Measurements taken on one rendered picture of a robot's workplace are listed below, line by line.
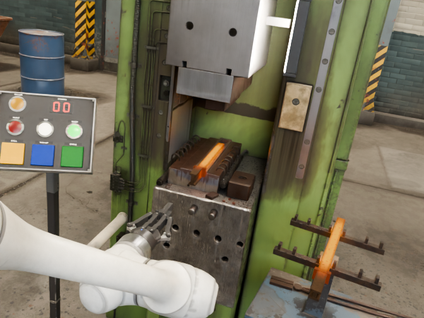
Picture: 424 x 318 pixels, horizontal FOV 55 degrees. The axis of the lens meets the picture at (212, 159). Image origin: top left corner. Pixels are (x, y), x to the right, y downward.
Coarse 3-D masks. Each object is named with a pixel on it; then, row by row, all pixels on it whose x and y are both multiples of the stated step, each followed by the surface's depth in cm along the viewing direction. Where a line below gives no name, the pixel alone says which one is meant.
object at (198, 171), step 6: (216, 144) 179; (222, 144) 180; (216, 150) 172; (210, 156) 165; (204, 162) 158; (210, 162) 161; (198, 168) 149; (204, 168) 151; (192, 174) 144; (198, 174) 149; (204, 174) 151; (192, 180) 145; (198, 180) 149
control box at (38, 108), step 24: (0, 96) 145; (24, 96) 147; (48, 96) 149; (0, 120) 144; (24, 120) 146; (48, 120) 148; (72, 120) 149; (96, 120) 157; (0, 144) 143; (48, 144) 146; (72, 144) 148; (0, 168) 143; (24, 168) 144; (48, 168) 145; (72, 168) 147
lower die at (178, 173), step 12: (204, 144) 182; (228, 144) 185; (240, 144) 188; (180, 156) 168; (192, 156) 167; (204, 156) 166; (216, 156) 168; (180, 168) 155; (192, 168) 156; (168, 180) 158; (180, 180) 157; (204, 180) 154; (216, 180) 153; (216, 192) 154
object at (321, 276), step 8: (336, 224) 140; (336, 232) 135; (336, 240) 130; (328, 248) 125; (328, 256) 121; (320, 264) 116; (328, 264) 117; (320, 272) 112; (328, 272) 112; (320, 280) 109; (328, 280) 112; (312, 288) 105; (320, 288) 106; (312, 296) 105; (320, 296) 106
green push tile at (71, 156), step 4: (64, 148) 147; (68, 148) 147; (72, 148) 147; (76, 148) 148; (80, 148) 148; (64, 152) 146; (68, 152) 147; (72, 152) 147; (76, 152) 147; (80, 152) 148; (64, 156) 146; (68, 156) 147; (72, 156) 147; (76, 156) 147; (80, 156) 147; (64, 160) 146; (68, 160) 146; (72, 160) 147; (76, 160) 147; (80, 160) 147; (64, 164) 146; (68, 164) 146; (72, 164) 146; (76, 164) 147; (80, 164) 147
